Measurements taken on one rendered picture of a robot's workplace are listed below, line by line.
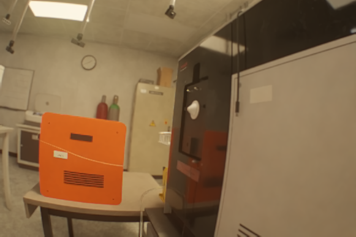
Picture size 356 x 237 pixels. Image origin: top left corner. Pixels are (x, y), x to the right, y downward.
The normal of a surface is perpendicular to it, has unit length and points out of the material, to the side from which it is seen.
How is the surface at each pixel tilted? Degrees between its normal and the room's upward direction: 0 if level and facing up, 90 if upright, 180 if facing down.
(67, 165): 90
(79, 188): 90
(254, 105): 90
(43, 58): 90
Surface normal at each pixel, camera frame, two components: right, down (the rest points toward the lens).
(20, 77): 0.36, -0.08
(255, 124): -0.93, -0.14
